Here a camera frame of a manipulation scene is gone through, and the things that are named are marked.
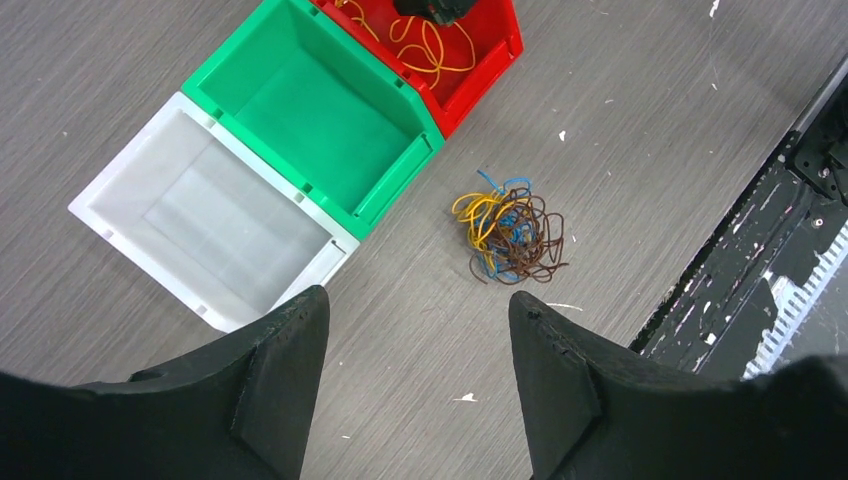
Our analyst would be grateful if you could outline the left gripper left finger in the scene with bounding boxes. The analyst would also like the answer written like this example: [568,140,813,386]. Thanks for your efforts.
[1,285,330,479]

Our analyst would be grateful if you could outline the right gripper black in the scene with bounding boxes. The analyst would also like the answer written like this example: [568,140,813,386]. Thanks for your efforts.
[393,0,477,26]

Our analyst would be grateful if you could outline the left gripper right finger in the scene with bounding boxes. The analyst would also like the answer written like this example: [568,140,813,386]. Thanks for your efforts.
[508,291,847,479]

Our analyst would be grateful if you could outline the orange cable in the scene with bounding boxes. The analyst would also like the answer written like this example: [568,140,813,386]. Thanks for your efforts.
[334,0,478,91]

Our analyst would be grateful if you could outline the brown cable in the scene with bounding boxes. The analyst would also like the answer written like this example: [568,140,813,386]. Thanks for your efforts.
[468,187,570,287]

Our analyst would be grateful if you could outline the red plastic bin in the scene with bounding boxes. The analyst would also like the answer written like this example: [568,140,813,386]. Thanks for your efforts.
[314,0,524,138]

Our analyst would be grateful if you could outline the green plastic bin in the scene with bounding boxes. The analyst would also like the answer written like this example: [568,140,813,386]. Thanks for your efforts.
[182,1,445,239]

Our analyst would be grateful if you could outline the white plastic bin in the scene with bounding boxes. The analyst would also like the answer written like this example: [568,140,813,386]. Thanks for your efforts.
[69,93,359,333]

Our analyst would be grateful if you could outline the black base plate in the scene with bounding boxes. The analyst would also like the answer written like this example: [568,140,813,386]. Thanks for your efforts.
[630,64,847,379]

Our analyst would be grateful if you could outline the yellow cable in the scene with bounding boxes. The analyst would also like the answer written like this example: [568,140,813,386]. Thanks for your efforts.
[451,190,531,260]

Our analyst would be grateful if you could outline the white cable duct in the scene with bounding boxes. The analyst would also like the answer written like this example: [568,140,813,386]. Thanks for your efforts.
[742,226,847,380]

